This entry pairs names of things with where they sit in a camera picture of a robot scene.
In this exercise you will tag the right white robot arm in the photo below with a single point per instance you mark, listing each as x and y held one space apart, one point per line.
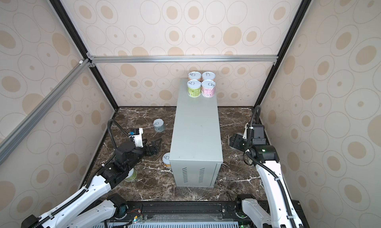
281 212

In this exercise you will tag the yellow orange labelled can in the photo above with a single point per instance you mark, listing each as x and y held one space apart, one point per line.
166 160

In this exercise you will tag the grey metal cabinet box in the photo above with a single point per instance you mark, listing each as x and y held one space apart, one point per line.
196 149

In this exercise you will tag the white red labelled can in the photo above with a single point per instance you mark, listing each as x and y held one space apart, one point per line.
208 88

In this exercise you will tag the silver aluminium crossbar back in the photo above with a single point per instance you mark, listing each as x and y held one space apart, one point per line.
184 59

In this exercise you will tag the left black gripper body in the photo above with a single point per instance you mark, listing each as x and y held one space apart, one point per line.
148 152

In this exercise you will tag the silver aluminium bar left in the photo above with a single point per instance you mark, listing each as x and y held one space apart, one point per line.
24 128

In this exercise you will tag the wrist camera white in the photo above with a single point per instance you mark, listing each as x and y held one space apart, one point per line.
247 131
136 136

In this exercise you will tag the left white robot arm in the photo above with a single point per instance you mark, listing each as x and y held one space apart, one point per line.
124 158

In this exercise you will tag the black corner frame post left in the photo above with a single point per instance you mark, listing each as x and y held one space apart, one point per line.
77 40

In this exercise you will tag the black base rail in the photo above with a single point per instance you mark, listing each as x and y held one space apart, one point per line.
115 211

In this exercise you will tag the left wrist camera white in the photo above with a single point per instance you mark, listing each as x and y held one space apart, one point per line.
136 136

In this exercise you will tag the lime green labelled can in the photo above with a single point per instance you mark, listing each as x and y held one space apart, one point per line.
131 176

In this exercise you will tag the light blue labelled can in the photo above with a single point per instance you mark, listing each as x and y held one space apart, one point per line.
159 125

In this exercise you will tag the black corner frame post right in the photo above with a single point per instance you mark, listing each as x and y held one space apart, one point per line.
300 13

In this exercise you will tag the black corner frame post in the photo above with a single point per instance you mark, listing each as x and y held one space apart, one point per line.
300 13
77 40

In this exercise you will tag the pink orange labelled can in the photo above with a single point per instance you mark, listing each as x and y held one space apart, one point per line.
194 75

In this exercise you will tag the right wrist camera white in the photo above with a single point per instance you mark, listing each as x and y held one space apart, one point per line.
247 131

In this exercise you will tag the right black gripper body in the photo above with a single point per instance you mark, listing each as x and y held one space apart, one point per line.
240 143

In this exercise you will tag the orange tomato labelled can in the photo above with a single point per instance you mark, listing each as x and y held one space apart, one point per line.
208 76

